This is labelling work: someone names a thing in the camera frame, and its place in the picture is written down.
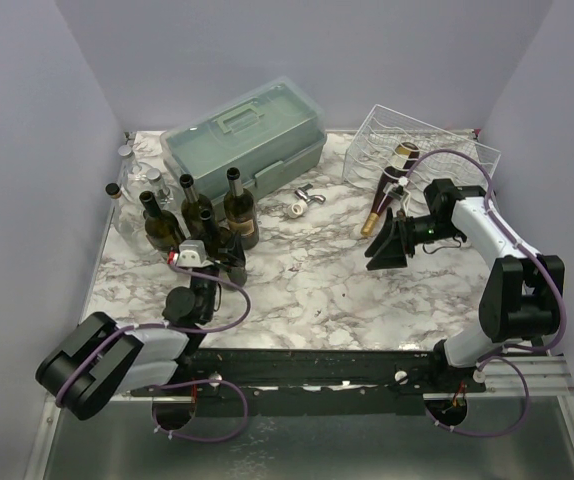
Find clear bottle white label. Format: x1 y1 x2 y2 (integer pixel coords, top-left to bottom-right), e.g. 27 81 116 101
105 182 152 257

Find clear bottle silver cap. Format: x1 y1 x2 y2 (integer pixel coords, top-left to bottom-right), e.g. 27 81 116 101
146 168 176 211

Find dark green bottle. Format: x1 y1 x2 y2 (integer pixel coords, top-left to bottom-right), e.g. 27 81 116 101
179 174 214 240

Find green bottle black neck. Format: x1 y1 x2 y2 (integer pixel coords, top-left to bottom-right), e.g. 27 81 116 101
139 191 186 255

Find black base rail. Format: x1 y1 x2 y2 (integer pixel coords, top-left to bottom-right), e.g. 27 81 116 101
138 348 485 417

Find red wine bottle gold foil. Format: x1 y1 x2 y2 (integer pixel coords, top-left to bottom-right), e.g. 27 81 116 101
361 142 420 237

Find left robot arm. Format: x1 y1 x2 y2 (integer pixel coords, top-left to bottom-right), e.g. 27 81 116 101
35 235 245 420

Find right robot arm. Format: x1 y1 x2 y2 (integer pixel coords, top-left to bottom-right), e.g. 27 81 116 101
365 179 565 392

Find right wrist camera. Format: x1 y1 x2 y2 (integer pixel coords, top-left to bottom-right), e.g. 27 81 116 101
385 176 411 215

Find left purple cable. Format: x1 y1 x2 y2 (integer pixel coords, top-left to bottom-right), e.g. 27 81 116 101
54 259 252 444

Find white wire wine rack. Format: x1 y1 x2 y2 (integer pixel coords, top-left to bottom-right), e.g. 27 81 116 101
342 105 501 203

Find green plastic toolbox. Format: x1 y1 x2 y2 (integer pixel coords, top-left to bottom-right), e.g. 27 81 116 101
160 77 327 221

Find green bottle silver foil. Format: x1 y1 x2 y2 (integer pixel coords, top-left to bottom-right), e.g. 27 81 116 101
223 167 259 250

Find chrome white bottle stopper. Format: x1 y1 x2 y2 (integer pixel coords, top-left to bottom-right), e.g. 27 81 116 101
286 184 326 219

